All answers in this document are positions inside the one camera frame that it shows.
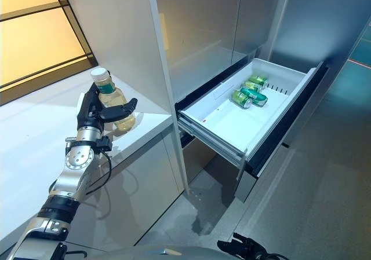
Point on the black window frame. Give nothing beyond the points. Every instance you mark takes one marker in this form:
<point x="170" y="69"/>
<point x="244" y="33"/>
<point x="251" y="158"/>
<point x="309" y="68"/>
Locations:
<point x="75" y="16"/>

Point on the yellow drink bottle white cap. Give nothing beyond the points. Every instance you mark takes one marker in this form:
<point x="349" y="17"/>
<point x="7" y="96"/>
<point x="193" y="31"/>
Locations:
<point x="116" y="98"/>

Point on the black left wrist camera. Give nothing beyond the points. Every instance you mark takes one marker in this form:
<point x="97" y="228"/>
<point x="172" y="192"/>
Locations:
<point x="104" y="144"/>

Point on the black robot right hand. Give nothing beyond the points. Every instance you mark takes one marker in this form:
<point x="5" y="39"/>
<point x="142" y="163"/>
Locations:
<point x="243" y="247"/>

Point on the white fridge drawer steel front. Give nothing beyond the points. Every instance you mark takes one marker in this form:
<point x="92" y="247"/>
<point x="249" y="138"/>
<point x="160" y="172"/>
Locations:
<point x="223" y="121"/>

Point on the green drink can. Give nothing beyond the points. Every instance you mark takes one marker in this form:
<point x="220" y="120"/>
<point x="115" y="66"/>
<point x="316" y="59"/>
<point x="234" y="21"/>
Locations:
<point x="253" y="85"/>
<point x="241" y="99"/>
<point x="259" y="80"/>
<point x="256" y="96"/>

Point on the white counter cabinet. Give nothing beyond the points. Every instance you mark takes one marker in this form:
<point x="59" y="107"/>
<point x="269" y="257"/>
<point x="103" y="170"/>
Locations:
<point x="43" y="132"/>

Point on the tall white cabinet panel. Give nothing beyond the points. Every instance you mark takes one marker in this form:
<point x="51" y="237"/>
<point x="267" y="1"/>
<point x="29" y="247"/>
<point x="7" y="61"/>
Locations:
<point x="121" y="34"/>

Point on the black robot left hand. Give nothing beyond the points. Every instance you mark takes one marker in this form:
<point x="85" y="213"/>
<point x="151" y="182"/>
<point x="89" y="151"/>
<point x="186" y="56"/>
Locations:
<point x="88" y="112"/>

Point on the stainless steel fridge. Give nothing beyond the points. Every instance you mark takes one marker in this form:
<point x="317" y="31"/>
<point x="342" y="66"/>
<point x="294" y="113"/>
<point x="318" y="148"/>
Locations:
<point x="200" y="25"/>

